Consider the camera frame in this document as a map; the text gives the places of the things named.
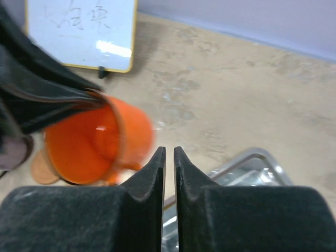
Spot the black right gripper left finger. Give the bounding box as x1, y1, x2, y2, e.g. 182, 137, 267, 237
1, 147, 166, 251

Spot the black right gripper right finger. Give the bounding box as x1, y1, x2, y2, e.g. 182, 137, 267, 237
174, 147, 335, 251

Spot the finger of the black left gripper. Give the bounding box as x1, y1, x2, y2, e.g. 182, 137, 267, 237
1, 8, 100, 102
1, 86, 102, 137

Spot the light wooden coaster bottom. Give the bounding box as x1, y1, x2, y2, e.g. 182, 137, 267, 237
30, 150, 64, 185

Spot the orange glass cup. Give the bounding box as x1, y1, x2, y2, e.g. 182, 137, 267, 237
45, 94, 154, 185

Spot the purple mug black rim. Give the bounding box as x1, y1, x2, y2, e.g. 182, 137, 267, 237
1, 135, 34, 171

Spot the steel tray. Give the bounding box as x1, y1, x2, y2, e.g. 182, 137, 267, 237
161, 148, 293, 251

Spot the white board with stand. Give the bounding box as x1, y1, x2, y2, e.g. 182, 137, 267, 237
25, 0, 138, 73

